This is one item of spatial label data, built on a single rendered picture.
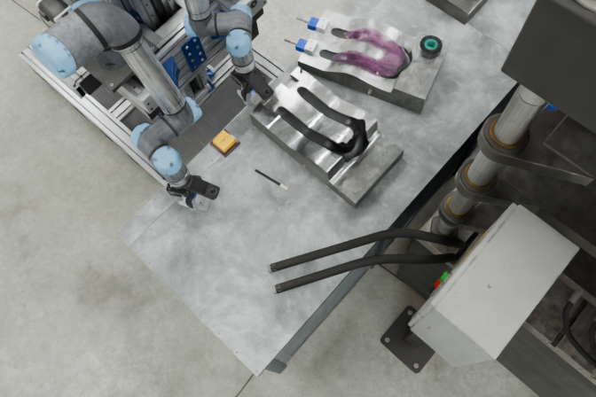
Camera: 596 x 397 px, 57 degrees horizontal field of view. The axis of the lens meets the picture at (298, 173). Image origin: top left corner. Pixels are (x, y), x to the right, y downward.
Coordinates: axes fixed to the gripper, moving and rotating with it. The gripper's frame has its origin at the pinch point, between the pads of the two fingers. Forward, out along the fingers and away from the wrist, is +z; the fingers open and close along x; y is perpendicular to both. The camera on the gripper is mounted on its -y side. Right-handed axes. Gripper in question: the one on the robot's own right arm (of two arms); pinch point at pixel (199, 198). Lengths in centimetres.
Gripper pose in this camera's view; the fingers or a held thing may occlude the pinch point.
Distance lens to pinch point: 193.1
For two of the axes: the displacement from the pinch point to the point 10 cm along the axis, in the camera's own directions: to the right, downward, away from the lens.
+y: -9.7, -2.1, 1.5
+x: -2.5, 9.1, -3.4
